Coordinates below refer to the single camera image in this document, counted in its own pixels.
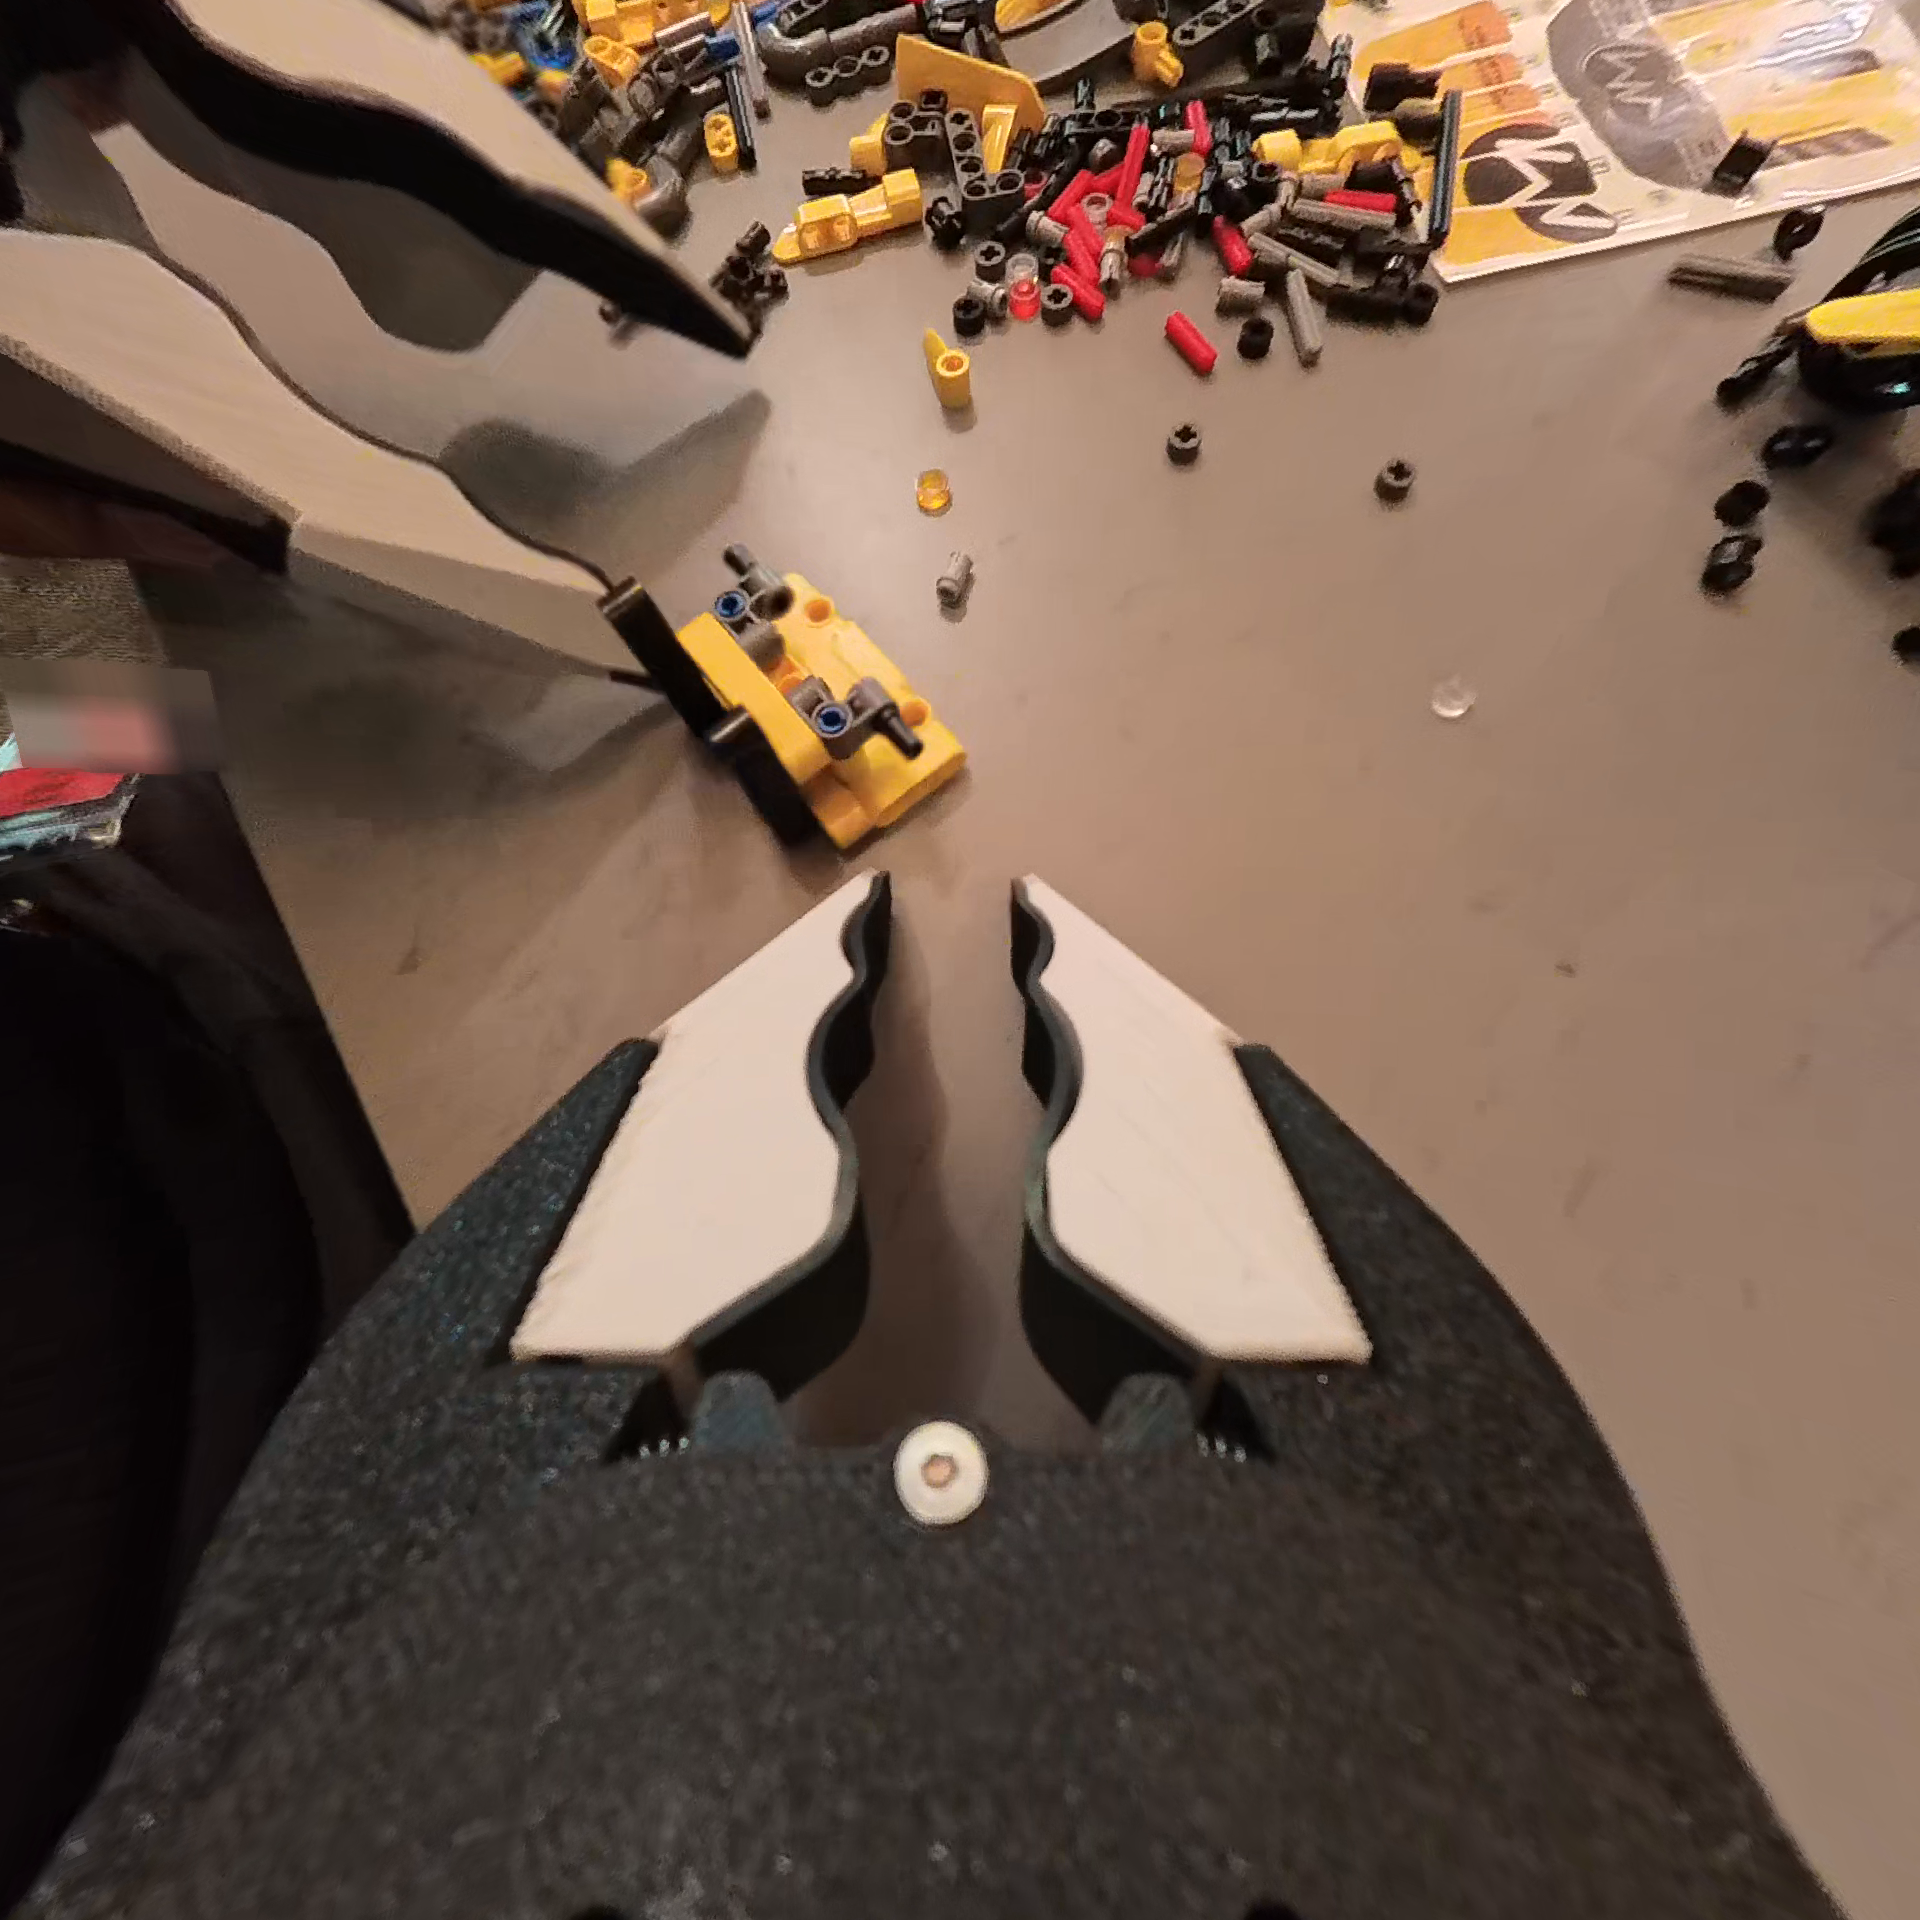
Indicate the grey toy axle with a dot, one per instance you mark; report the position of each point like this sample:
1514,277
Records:
1731,277

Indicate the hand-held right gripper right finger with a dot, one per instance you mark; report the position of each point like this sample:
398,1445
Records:
1186,1185

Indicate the clear orange round stud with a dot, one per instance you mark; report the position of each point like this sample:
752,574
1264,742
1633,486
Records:
936,495

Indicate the dark grey toy bushing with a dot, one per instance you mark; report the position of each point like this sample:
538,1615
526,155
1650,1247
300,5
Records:
1396,482

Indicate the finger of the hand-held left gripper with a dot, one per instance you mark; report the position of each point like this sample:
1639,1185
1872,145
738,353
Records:
450,106
166,360

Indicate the black toy connector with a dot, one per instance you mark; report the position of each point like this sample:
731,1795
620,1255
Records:
1728,563
1741,503
1798,446

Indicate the red toy pin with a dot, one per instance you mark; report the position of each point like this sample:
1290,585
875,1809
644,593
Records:
1191,342

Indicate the yellow toy brick assembly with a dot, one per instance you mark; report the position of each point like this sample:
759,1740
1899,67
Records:
855,706

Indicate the yellow toy connector piece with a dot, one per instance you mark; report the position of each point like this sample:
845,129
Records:
948,373

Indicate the grey toy pin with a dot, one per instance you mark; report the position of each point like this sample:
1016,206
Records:
953,580

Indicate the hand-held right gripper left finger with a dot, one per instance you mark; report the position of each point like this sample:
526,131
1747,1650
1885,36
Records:
706,1185

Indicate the black and yellow toy model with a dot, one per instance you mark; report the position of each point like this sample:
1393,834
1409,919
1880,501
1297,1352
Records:
1853,339

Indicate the yellow printed sticker sheet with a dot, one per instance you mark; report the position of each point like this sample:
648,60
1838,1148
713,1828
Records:
1665,106

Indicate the pile of loose toy bricks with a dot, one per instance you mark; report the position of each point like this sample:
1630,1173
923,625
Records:
1081,151

